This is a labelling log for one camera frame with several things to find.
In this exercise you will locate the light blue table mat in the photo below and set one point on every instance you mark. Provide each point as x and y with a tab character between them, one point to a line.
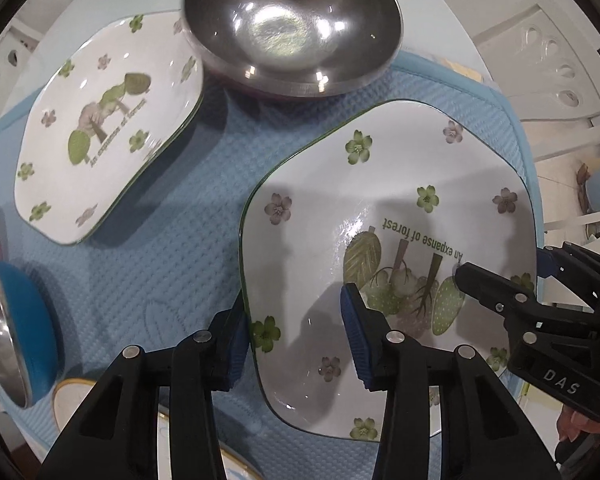
180	260

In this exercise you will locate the white chair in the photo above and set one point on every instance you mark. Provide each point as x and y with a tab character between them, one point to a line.
562	222
2	65
530	85

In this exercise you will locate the floral white plate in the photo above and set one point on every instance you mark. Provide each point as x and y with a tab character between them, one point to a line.
320	240
80	110

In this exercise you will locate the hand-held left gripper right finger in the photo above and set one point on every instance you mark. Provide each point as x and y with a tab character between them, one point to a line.
355	330

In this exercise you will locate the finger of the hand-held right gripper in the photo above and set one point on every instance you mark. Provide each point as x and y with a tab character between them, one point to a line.
546	262
485	285

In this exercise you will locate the blue steel bowl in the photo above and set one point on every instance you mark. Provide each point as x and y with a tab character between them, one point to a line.
35	320

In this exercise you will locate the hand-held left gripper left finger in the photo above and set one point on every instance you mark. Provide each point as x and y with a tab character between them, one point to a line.
237	341

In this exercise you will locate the person's right hand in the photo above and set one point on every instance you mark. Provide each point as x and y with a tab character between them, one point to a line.
577	422

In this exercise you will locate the red steel bowl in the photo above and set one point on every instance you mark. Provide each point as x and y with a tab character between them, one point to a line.
280	20

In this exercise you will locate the gold-rimmed white plate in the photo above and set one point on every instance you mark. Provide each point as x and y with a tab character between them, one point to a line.
70	402
240	470

